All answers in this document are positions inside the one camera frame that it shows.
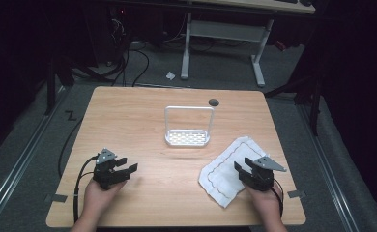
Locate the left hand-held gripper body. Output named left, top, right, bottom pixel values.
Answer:
left=92, top=148, right=128, bottom=190

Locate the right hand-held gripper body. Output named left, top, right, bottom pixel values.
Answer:
left=240, top=156, right=287, bottom=192

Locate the white cloth with dark stitching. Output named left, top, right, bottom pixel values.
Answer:
left=198, top=135, right=270, bottom=209

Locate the white towel rack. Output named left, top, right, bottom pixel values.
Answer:
left=163, top=105, right=216, bottom=148

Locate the person's left hand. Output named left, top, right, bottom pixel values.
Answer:
left=81, top=178, right=128, bottom=223

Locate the person's right hand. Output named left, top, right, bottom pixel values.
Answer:
left=245, top=180, right=284, bottom=223

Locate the grey tape strip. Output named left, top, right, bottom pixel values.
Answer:
left=43, top=193, right=69, bottom=204
left=287, top=189, right=307, bottom=199

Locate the black metal stand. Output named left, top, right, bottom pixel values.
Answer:
left=263, top=47, right=323, bottom=136
left=43, top=54, right=117, bottom=116

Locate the white-legged desk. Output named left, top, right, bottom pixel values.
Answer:
left=179, top=0, right=316, bottom=88

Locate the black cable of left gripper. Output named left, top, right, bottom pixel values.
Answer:
left=72, top=155, right=100, bottom=224

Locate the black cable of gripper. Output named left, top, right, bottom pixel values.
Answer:
left=72, top=155, right=100, bottom=224
left=269, top=180, right=285, bottom=218

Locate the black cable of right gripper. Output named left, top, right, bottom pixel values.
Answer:
left=269, top=180, right=285, bottom=218

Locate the black floor cable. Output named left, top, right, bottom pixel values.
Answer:
left=57, top=117, right=84, bottom=179

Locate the metal floor rail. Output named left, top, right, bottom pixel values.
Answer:
left=296, top=103, right=361, bottom=232
left=0, top=86, right=69, bottom=232

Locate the bundle of black cables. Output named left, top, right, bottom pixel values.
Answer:
left=93, top=9, right=151, bottom=88

